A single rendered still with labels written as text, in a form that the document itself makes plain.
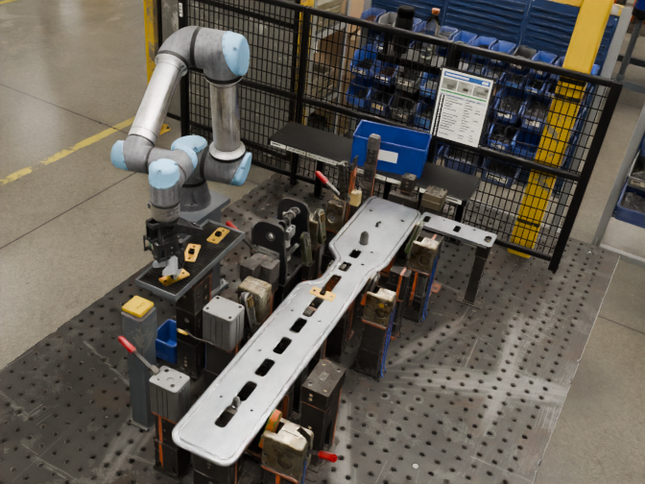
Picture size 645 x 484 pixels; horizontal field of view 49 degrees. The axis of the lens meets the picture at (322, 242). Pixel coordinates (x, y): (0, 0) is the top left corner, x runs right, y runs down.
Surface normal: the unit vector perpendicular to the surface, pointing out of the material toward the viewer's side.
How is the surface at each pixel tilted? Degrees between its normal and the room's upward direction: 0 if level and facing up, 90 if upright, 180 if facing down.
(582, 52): 90
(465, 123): 90
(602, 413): 0
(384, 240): 0
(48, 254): 0
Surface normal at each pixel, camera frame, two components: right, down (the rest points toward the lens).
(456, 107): -0.43, 0.49
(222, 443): 0.09, -0.82
